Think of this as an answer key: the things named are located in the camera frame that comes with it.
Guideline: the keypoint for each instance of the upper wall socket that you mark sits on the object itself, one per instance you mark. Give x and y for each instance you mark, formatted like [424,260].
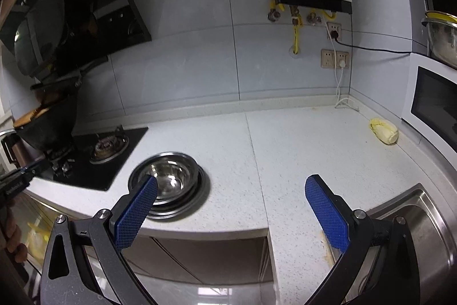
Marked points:
[334,30]

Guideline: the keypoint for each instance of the black gas stove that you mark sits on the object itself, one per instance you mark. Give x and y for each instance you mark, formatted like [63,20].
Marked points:
[92,161]

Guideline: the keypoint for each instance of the yellow sponge cloth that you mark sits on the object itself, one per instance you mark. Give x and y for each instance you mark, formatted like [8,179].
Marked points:
[384,130]

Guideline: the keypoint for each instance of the beige wall socket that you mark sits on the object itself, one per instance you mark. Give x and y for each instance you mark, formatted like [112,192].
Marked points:
[342,59]
[328,58]

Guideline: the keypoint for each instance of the steel water valve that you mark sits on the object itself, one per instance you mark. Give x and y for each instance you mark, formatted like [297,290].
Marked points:
[273,15]

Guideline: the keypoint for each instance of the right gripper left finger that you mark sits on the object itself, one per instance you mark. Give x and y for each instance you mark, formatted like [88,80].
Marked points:
[113,230]

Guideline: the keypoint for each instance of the medium steel bowl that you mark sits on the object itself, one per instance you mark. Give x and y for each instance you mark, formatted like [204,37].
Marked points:
[180,157]

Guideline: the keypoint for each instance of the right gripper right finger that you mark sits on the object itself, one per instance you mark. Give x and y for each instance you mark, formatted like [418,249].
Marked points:
[352,236]

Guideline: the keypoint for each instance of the small steel bowl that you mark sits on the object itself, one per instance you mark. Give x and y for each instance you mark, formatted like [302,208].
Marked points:
[174,178]

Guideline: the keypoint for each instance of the steel kitchen sink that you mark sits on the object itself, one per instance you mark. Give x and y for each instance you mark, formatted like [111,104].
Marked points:
[412,255]

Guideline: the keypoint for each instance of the left hand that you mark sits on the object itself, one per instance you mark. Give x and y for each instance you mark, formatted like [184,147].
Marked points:
[13,236]

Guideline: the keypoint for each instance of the black range hood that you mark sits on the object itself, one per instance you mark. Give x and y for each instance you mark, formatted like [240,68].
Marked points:
[47,39]

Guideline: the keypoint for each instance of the white microwave oven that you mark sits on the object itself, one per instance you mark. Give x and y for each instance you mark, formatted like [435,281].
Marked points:
[430,103]

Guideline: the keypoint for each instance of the steel pot on microwave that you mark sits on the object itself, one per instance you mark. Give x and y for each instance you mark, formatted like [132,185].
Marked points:
[442,36]

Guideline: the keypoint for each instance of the black wok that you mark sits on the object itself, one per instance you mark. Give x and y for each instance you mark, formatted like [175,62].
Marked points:
[52,121]

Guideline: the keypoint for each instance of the large steel bowl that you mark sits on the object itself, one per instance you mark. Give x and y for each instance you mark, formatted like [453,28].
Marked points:
[182,207]

